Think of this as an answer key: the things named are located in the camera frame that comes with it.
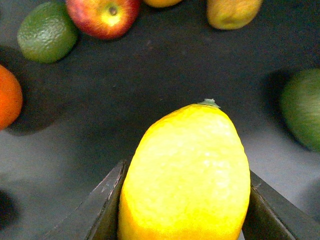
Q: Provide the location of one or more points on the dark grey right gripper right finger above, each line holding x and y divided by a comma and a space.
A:
270, 216

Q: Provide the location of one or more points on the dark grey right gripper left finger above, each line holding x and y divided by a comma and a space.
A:
96, 218

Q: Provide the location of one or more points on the yellow lemon smaller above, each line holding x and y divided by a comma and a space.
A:
189, 179

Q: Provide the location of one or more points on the large orange centre left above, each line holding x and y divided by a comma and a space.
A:
11, 98

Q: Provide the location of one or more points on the green lime centre lower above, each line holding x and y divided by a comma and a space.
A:
47, 34

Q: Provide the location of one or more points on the red apple centre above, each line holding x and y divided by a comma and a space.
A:
103, 19

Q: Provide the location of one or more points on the brown kiwi lower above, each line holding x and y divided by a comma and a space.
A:
231, 14

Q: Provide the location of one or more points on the yellow orange persimmon centre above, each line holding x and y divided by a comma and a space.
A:
161, 3

